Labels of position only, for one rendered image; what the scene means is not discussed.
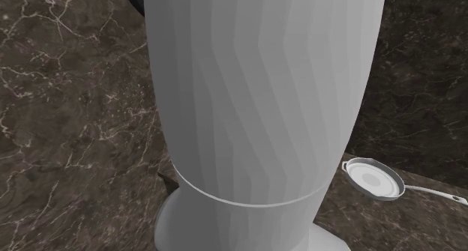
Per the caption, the white frying pan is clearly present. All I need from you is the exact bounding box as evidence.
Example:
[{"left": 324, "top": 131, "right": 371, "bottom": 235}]
[{"left": 341, "top": 157, "right": 468, "bottom": 207}]

